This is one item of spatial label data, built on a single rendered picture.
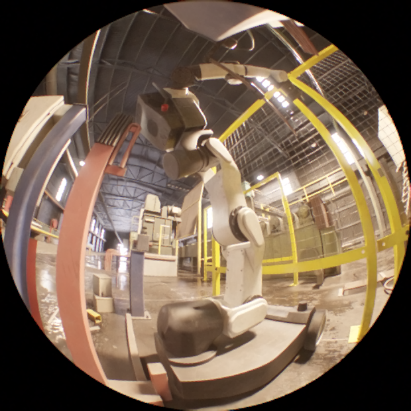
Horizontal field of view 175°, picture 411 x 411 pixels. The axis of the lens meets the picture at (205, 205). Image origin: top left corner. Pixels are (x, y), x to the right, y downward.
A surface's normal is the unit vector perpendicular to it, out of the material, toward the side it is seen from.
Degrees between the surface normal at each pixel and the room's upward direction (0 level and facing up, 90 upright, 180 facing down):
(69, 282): 90
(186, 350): 90
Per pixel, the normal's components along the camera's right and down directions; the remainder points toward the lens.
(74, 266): 0.53, -0.33
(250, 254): -0.77, 0.22
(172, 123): 0.62, 0.09
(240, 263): -0.86, -0.27
